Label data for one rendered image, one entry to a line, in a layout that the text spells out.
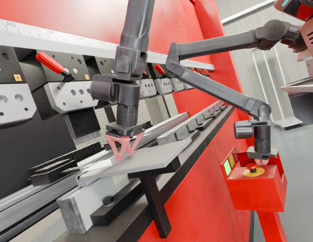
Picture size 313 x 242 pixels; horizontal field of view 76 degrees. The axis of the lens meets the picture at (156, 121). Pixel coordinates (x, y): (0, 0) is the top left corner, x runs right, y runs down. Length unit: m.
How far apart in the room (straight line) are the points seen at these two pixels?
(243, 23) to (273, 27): 4.20
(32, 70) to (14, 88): 0.11
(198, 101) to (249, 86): 2.39
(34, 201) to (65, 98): 0.38
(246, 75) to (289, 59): 0.87
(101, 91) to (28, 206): 0.45
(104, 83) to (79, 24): 0.27
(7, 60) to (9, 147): 0.59
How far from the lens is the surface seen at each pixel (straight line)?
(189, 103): 2.72
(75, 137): 0.61
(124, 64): 0.48
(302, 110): 0.86
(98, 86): 0.54
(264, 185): 0.78
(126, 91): 0.50
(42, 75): 0.58
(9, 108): 0.50
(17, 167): 1.08
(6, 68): 0.54
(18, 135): 1.10
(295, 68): 5.14
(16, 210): 0.78
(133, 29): 0.51
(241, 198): 0.83
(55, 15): 0.71
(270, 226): 0.95
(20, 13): 0.64
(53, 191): 0.83
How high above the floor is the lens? 1.10
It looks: 3 degrees down
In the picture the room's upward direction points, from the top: 19 degrees counter-clockwise
